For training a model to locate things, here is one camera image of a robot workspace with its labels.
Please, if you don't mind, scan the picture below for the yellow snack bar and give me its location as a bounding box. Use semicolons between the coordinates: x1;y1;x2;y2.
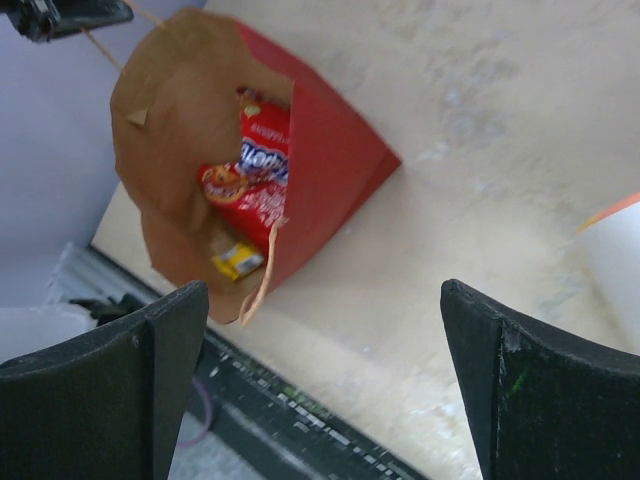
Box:
211;243;264;281

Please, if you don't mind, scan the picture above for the black aluminium frame rail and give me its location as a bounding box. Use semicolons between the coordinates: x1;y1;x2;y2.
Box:
47;243;422;479

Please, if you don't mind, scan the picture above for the white cylindrical appliance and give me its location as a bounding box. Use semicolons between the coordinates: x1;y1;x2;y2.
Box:
578;193;640;353

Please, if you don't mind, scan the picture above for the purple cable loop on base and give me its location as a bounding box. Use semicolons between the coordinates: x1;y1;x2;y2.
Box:
177;377;216;449

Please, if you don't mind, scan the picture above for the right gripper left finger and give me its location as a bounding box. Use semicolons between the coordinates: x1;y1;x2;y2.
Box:
1;281;209;479

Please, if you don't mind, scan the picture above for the red cookie snack packet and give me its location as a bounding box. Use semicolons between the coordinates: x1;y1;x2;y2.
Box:
198;87;290;255

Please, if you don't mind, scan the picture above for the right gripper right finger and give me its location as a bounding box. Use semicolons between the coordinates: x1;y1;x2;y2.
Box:
440;279;639;479

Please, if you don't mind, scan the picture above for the red paper bag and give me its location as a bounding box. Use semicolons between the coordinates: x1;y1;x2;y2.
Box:
110;8;400;324

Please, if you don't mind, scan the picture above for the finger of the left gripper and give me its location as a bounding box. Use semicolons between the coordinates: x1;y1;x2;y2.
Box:
1;0;134;43

